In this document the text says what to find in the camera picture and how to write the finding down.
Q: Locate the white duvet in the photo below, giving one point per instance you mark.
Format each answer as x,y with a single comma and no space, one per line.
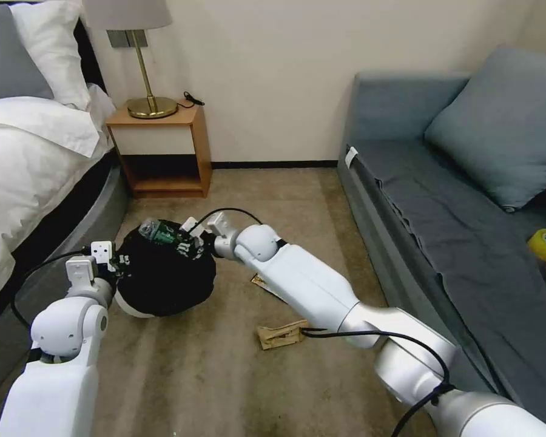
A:
32,168

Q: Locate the crushed green plastic bottle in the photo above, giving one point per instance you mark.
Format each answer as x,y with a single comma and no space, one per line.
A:
159,231

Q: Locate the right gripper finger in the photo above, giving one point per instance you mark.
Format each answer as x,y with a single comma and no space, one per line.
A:
186,249
184,233

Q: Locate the grey-blue cushion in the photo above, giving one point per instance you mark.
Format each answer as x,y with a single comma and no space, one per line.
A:
500,132

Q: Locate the grey bed frame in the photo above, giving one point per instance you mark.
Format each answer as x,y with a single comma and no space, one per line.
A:
50,255

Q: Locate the grey-blue sofa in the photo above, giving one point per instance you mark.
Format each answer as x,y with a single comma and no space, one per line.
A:
437,214

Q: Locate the wooden nightstand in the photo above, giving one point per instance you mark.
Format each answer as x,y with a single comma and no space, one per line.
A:
164,150

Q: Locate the crumpled brown cardboard piece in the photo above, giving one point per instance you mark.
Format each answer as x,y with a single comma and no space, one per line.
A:
280,336

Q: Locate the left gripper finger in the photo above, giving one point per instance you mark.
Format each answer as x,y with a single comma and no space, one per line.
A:
124,261
123,273

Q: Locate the grey wall switch plate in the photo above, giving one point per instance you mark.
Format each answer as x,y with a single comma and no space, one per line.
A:
127,38

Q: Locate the yellow snack wrapper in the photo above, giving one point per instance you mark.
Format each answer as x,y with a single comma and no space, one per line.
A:
266,284

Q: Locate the black baseboard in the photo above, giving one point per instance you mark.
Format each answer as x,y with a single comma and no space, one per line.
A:
273,165

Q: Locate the grey pillow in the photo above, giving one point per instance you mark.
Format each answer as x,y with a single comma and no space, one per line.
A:
9,59

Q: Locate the white bin with black bag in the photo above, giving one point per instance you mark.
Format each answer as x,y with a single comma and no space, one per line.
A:
173,282

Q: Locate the black headboard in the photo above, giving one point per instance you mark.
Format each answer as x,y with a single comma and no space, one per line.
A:
91,59

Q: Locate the brass table lamp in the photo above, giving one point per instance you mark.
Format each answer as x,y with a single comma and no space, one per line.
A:
138,50

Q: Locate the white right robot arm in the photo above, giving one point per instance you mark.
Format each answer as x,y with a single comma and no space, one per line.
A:
318,291

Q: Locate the white pillow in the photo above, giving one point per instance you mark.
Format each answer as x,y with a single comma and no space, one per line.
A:
50,45

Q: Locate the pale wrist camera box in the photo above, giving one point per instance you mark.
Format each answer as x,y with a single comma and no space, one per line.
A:
103,253
192,226

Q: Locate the white sofa tag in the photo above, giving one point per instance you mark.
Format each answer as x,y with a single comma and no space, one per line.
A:
351,155

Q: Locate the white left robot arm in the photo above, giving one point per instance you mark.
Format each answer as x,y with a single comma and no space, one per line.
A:
50,391

